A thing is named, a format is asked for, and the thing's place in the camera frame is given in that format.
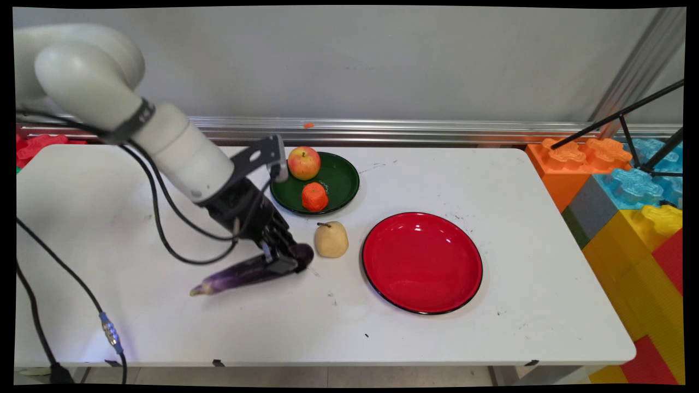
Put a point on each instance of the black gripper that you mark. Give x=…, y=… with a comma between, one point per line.
x=240, y=210

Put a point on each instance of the purple toy eggplant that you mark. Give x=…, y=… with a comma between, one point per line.
x=235, y=278

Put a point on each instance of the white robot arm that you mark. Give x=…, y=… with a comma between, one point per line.
x=180, y=147

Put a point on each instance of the beige toy pear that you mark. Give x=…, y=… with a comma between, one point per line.
x=331, y=241

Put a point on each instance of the orange toy tangerine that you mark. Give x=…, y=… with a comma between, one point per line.
x=315, y=197

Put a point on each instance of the dark green plate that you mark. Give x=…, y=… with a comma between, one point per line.
x=338, y=180

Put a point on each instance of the red yellow toy apple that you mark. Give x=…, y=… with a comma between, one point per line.
x=304, y=162

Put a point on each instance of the red plate black rim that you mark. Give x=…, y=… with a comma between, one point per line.
x=421, y=262

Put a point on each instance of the red giant building block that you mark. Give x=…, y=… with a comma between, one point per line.
x=671, y=262
x=38, y=147

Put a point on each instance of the orange giant building block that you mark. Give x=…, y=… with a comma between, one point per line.
x=551, y=185

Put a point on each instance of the green giant building block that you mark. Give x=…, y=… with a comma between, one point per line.
x=574, y=228

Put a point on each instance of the grey giant building block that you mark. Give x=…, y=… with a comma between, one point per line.
x=592, y=210

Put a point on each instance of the yellow giant building block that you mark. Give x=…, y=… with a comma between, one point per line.
x=628, y=273

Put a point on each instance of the translucent blue building block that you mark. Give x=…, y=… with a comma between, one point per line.
x=674, y=188
x=628, y=185

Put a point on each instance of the black tripod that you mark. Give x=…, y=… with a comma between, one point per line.
x=666, y=148

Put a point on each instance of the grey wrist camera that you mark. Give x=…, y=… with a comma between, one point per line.
x=279, y=164

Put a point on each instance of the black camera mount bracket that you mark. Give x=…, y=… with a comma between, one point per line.
x=240, y=166

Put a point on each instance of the aluminium rail profile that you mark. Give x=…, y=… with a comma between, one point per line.
x=437, y=131

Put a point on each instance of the white table leg frame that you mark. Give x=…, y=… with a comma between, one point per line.
x=546, y=375

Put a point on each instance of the aluminium diagonal post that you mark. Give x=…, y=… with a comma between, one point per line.
x=639, y=71

